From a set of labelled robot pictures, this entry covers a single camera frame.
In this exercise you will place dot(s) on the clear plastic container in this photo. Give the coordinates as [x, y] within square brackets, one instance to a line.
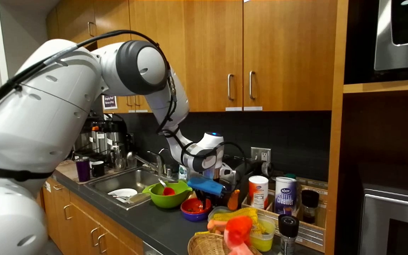
[260, 235]

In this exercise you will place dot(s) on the stainless steel microwave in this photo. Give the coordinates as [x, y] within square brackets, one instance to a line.
[391, 37]

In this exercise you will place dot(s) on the white plate in sink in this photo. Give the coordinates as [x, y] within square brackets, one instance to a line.
[122, 193]

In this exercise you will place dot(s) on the wall power outlet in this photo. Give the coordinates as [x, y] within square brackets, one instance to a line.
[262, 156]

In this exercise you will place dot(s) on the dark spice jar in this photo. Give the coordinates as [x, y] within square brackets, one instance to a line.
[309, 203]

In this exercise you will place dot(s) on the left cabinet door handle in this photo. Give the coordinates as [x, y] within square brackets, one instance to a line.
[229, 91]

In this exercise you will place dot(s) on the black mug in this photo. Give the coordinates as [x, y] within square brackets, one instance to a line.
[98, 167]

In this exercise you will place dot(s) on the right cabinet door handle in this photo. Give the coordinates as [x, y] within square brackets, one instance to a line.
[251, 81]

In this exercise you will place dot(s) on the woven straw basket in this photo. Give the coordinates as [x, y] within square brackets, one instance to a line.
[217, 244]

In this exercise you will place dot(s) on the green plastic bowl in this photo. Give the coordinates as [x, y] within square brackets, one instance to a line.
[168, 196]

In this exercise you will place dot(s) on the orange toy carrot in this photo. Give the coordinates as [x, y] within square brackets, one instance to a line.
[232, 200]

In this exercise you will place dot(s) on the stainless steel sink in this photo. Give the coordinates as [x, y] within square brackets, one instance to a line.
[137, 180]

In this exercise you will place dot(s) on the cabinet door handle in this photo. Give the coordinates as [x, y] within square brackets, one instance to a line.
[251, 81]
[229, 91]

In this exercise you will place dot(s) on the blue white cylindrical canister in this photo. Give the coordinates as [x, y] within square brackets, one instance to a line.
[285, 194]

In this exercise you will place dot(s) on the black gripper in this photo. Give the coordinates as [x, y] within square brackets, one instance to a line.
[224, 174]

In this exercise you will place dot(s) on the wooden organizer tray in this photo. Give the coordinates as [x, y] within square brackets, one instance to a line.
[309, 235]

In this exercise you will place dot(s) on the red object in green bowl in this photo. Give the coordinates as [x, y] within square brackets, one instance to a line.
[168, 191]

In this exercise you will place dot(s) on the chrome sink faucet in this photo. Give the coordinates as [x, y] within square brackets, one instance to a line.
[151, 162]

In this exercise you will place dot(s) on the purple cup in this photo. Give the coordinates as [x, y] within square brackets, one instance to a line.
[83, 169]

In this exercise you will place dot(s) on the red bowl with blue rim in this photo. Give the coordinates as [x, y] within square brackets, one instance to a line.
[195, 210]

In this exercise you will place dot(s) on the black coffee machine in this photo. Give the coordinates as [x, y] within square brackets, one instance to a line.
[103, 140]

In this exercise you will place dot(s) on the black pepper grinder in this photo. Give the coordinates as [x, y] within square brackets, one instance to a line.
[287, 230]

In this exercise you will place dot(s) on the stainless steel oven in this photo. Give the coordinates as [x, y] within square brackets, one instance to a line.
[384, 221]

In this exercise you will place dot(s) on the orange pink plush toy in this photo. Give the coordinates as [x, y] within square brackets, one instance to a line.
[235, 232]

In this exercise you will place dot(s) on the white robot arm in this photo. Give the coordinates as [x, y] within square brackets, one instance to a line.
[45, 103]

